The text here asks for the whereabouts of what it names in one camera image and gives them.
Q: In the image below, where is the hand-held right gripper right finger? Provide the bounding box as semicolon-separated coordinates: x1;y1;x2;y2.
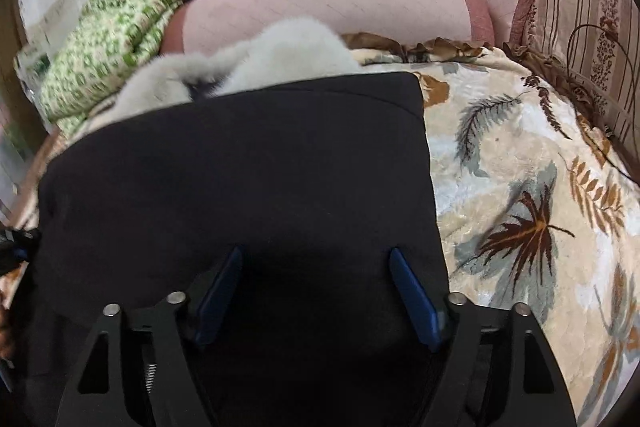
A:
389;247;579;427

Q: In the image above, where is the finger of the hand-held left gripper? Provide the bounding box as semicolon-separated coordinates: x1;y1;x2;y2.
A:
0;227;42;278

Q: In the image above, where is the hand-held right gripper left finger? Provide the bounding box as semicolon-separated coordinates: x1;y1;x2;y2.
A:
54;247;246;427

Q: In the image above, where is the black coat with grey fur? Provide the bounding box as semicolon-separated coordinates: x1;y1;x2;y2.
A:
10;14;451;427

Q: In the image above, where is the leaf print blanket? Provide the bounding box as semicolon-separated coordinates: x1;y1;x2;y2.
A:
0;32;640;427

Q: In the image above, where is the green white patterned pillow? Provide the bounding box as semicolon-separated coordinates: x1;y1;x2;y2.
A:
15;0;201;138

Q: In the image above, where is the striped floral sofa cover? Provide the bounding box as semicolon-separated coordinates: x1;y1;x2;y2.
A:
520;0;640;158

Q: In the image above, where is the brown wooden frame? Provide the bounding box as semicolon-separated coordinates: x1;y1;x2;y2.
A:
0;2;48;148

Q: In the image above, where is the thin dark cable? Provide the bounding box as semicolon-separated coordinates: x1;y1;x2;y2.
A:
567;23;635;182

